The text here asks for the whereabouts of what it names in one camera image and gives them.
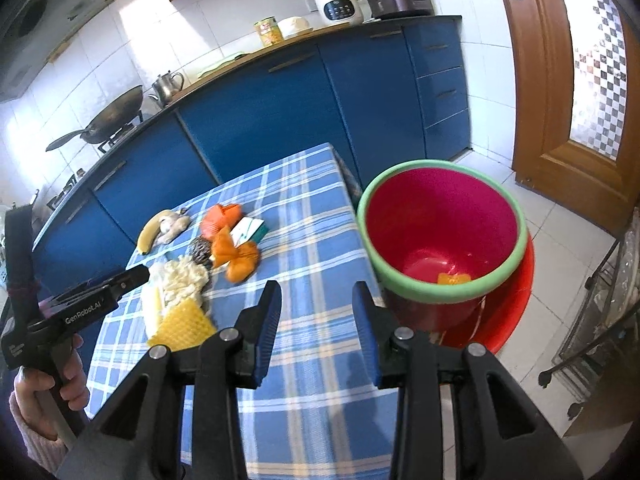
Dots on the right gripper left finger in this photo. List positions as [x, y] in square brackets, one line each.
[176, 414]

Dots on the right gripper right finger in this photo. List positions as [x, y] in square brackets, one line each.
[499, 433]

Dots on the orange mesh net scrap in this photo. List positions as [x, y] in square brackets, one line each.
[240, 261]

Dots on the white medicine box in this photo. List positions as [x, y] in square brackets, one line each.
[248, 229]

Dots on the yellow foam fruit net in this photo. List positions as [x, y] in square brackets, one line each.
[453, 278]

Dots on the orange plastic bag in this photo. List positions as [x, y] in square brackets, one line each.
[219, 216]

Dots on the blue kitchen base cabinets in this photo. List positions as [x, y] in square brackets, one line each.
[380, 93]

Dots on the person's left hand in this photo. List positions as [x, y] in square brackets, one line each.
[29, 381]

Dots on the blue plaid tablecloth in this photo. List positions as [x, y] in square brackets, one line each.
[316, 414]

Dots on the red plastic basin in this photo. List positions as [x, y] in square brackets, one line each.
[496, 318]

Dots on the red bin with green rim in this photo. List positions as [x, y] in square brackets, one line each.
[424, 217]

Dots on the yellow banana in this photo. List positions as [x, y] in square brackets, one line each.
[150, 231]

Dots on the garlic bulb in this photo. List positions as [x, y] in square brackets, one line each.
[167, 220]

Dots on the ginger root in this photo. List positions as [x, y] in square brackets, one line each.
[179, 227]

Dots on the steel wool scrubber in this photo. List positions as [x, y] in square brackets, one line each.
[200, 251]

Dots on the black wok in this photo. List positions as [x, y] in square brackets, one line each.
[111, 119]

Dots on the steel teapot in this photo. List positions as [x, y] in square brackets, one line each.
[166, 87]

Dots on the range hood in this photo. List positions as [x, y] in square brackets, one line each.
[31, 31]

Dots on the white bowl on counter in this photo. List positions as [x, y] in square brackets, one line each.
[294, 26]

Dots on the yellow food can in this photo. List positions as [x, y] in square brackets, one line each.
[268, 31]

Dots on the wooden door with glass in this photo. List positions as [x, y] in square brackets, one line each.
[576, 68]

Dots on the dark rice cooker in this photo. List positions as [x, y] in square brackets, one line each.
[382, 9]

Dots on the black wire rack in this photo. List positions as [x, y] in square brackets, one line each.
[607, 316]

